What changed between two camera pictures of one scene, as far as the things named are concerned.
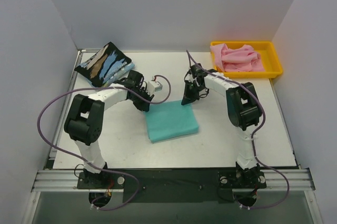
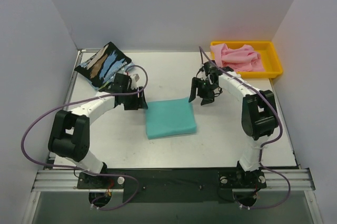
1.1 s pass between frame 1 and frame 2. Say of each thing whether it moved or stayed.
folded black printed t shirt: stayed
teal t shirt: stayed
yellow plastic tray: stayed
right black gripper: moved
